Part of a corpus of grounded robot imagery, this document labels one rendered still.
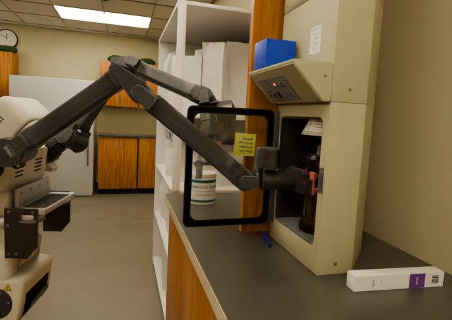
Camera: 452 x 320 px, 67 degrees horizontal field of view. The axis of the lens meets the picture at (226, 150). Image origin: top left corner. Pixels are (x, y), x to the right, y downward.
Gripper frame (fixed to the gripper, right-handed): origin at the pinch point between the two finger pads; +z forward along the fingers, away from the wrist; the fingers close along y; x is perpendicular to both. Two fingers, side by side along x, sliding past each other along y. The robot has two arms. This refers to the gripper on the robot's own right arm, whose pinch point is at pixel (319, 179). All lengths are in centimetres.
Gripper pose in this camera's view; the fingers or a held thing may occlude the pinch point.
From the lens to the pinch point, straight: 111.4
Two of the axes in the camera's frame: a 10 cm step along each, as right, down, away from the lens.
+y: -2.9, -1.0, 9.5
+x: -0.4, 9.9, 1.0
